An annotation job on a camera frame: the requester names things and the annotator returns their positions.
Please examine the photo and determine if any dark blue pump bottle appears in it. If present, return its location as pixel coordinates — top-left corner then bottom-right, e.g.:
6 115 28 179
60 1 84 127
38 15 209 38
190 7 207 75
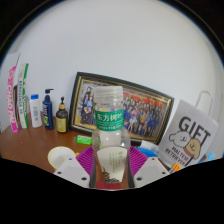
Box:
42 88 55 131

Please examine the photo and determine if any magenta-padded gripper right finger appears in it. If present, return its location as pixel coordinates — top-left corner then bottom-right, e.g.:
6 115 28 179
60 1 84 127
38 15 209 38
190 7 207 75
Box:
128 145 171 188

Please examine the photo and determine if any white bottle with blue cap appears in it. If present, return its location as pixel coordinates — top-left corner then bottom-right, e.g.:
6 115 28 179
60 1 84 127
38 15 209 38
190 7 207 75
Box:
29 94 44 129

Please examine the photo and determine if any small green packet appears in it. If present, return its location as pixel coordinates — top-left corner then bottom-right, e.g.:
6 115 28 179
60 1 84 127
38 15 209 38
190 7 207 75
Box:
75 134 93 146

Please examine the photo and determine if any blue tissue pack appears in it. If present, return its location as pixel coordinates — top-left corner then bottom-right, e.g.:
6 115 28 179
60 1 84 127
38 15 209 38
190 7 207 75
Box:
136 139 161 158

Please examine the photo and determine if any white and green long box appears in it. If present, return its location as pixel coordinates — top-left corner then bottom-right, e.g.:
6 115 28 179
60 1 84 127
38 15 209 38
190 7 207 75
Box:
17 63 30 129

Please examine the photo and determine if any small orange box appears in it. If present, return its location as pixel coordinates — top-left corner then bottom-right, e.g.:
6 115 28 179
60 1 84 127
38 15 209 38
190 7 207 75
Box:
169 162 183 174

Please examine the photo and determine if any white paper gift bag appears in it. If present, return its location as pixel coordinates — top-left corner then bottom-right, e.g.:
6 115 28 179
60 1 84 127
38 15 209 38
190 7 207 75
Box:
157 90 219 169

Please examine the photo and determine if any clear green-labelled drink bottle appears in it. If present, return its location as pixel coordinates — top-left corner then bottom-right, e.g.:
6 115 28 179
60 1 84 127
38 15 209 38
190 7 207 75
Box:
91 85 132 184

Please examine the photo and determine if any white mug with yellow rim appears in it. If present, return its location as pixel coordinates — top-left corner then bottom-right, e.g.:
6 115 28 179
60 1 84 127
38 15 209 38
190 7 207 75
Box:
47 146 79 171

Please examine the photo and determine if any framed group photo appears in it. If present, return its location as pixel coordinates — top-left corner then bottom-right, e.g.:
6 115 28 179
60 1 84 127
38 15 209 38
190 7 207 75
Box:
68 71 175 146

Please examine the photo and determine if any brown yellow-labelled pump bottle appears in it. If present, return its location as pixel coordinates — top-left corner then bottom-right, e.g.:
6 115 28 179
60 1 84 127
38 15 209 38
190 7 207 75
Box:
55 96 69 134

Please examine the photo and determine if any pink long box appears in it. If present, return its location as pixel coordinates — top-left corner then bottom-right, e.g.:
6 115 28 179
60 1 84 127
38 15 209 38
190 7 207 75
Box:
7 65 19 134

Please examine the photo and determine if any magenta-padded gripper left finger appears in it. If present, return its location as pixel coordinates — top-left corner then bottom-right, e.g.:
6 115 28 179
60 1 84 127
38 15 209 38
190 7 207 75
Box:
54 145 98 189

